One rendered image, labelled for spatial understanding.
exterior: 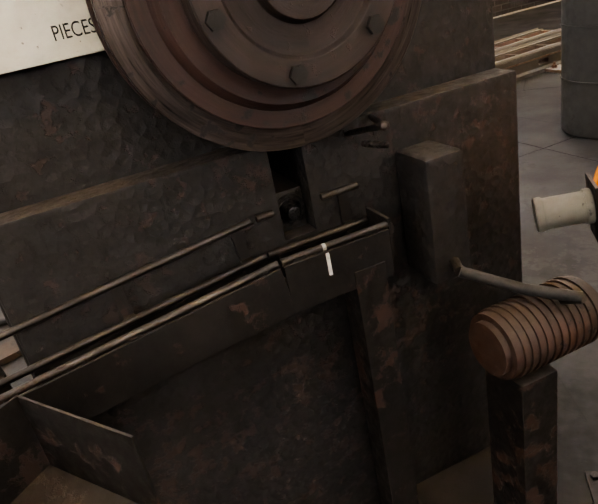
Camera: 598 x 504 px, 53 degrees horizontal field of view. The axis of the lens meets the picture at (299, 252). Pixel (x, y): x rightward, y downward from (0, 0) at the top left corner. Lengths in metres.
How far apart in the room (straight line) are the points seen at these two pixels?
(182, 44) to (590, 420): 1.31
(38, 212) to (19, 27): 0.25
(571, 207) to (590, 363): 0.84
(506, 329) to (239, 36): 0.63
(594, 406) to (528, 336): 0.68
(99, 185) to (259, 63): 0.35
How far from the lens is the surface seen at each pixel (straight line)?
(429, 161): 1.01
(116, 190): 0.94
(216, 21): 0.74
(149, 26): 0.80
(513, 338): 1.05
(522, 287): 1.08
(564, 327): 1.11
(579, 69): 3.56
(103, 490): 0.80
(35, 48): 0.94
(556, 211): 1.08
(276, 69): 0.77
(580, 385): 1.78
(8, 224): 0.94
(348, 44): 0.81
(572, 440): 1.62
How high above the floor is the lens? 1.12
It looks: 25 degrees down
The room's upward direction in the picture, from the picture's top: 12 degrees counter-clockwise
